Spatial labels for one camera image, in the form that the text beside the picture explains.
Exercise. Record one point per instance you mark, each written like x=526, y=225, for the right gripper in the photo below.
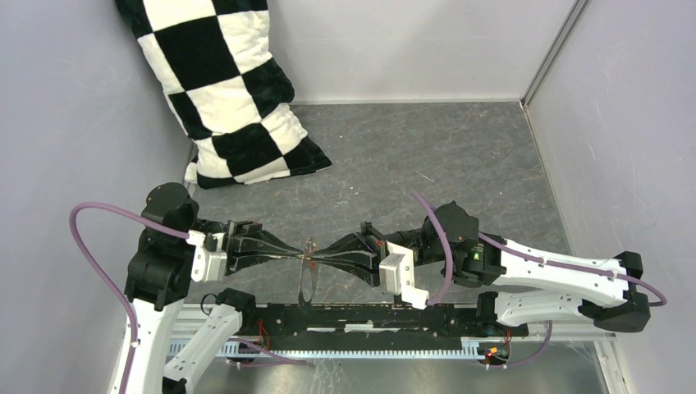
x=369, y=240

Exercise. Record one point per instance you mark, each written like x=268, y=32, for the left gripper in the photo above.
x=249, y=236

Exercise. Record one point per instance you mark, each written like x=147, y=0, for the silver split rings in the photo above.
x=309, y=247

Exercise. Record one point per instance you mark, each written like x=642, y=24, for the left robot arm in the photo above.
x=175, y=249

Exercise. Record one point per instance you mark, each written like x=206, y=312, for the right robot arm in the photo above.
x=517, y=284

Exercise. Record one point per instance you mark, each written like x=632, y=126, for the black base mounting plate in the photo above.
x=370, y=327

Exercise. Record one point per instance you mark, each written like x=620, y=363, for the black white checkered pillow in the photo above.
x=226, y=90

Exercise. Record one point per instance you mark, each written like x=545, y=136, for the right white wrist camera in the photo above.
x=396, y=276

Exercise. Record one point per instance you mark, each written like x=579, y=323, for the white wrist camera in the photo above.
x=396, y=276
x=210, y=259

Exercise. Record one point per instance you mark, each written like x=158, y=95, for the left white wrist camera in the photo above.
x=210, y=259

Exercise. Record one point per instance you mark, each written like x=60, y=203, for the white slotted cable duct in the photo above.
x=468, y=350

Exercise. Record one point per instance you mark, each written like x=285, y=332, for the aluminium frame rail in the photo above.
x=559, y=42

